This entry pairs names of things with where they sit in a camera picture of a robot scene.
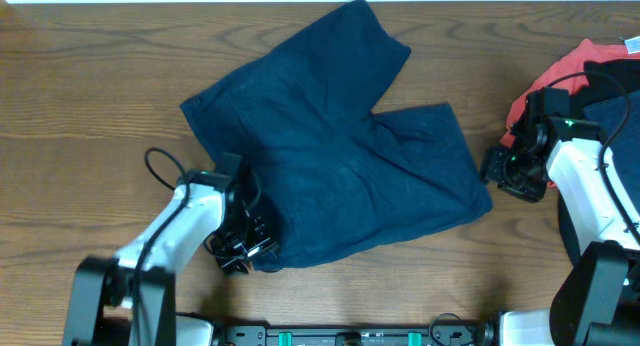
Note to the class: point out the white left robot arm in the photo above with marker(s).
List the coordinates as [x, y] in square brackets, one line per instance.
[130, 298]

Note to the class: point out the blue folded garment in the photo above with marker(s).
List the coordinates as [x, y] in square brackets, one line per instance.
[625, 147]

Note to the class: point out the dark blue shorts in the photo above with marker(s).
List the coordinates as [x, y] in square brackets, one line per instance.
[336, 177]

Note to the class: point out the red garment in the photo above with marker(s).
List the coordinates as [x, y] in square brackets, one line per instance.
[573, 62]

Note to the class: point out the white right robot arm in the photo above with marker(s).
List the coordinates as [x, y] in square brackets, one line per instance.
[598, 303]

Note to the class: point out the black garment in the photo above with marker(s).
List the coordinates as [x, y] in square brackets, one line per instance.
[598, 89]

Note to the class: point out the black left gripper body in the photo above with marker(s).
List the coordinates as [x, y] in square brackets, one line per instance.
[248, 247]

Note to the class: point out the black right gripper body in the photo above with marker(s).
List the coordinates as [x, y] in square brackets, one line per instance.
[514, 174]

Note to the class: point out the white garment tag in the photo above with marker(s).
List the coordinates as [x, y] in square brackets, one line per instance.
[632, 45]

